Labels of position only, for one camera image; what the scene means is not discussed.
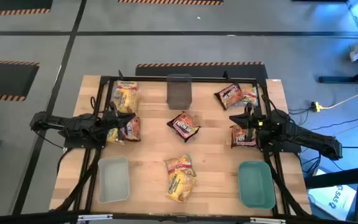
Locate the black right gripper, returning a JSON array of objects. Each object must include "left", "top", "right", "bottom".
[{"left": 229, "top": 102, "right": 267, "bottom": 142}]

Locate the black aluminium rig frame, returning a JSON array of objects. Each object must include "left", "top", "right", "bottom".
[{"left": 73, "top": 70, "right": 295, "bottom": 217}]

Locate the yellow Maruchan noodle soup pack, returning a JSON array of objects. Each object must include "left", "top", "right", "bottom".
[
  {"left": 165, "top": 169, "right": 197, "bottom": 203},
  {"left": 116, "top": 90, "right": 140, "bottom": 113},
  {"left": 106, "top": 127, "right": 126, "bottom": 146}
]

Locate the black mat with striped edge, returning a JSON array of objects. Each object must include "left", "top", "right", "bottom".
[
  {"left": 0, "top": 0, "right": 54, "bottom": 18},
  {"left": 0, "top": 59, "right": 40, "bottom": 102},
  {"left": 117, "top": 0, "right": 224, "bottom": 6},
  {"left": 134, "top": 61, "right": 269, "bottom": 80}
]

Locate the black crossbar beam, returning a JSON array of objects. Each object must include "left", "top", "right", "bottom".
[{"left": 0, "top": 211, "right": 358, "bottom": 224}]

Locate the black cable bundle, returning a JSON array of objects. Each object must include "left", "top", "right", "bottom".
[
  {"left": 54, "top": 148, "right": 101, "bottom": 213},
  {"left": 265, "top": 154, "right": 311, "bottom": 216}
]

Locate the black desk base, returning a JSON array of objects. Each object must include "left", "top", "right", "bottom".
[{"left": 318, "top": 58, "right": 358, "bottom": 85}]

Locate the pale grey plastic bin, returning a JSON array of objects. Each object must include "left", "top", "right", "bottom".
[{"left": 97, "top": 155, "right": 131, "bottom": 204}]

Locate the silver metal bracket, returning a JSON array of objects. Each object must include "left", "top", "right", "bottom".
[
  {"left": 249, "top": 217, "right": 287, "bottom": 224},
  {"left": 77, "top": 213, "right": 114, "bottom": 222}
]

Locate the dark translucent plastic bin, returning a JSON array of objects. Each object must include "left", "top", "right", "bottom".
[{"left": 165, "top": 73, "right": 193, "bottom": 111}]

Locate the white printed cardboard box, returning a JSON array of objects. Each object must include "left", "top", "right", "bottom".
[{"left": 308, "top": 183, "right": 357, "bottom": 222}]

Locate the black Maruchan fire noodle pack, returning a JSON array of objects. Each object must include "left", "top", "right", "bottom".
[
  {"left": 166, "top": 111, "right": 201, "bottom": 143},
  {"left": 230, "top": 124, "right": 258, "bottom": 149},
  {"left": 213, "top": 83, "right": 245, "bottom": 111},
  {"left": 118, "top": 116, "right": 142, "bottom": 142}
]

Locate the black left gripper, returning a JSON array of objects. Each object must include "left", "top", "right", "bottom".
[{"left": 103, "top": 101, "right": 136, "bottom": 139}]

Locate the teal green plastic bin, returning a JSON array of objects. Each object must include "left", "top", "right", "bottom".
[{"left": 237, "top": 161, "right": 277, "bottom": 210}]

